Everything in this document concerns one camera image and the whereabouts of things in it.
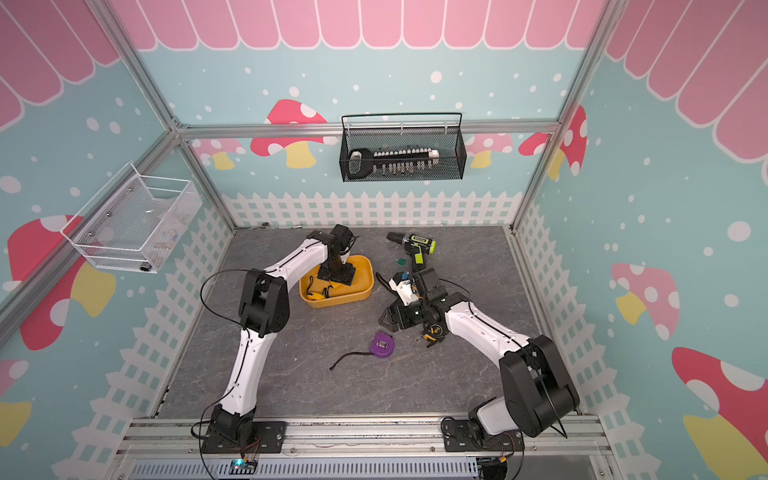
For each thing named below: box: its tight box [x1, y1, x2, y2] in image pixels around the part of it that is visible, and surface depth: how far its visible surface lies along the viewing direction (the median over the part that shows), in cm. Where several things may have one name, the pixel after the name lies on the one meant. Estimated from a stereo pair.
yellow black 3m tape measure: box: [423, 324, 443, 341], surface depth 91 cm
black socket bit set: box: [348, 148, 440, 181], surface depth 91 cm
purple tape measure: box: [329, 331, 395, 371], surface depth 89 cm
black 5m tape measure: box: [375, 272, 409, 332], surface depth 77 cm
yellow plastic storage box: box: [298, 255, 374, 309], surface depth 101 cm
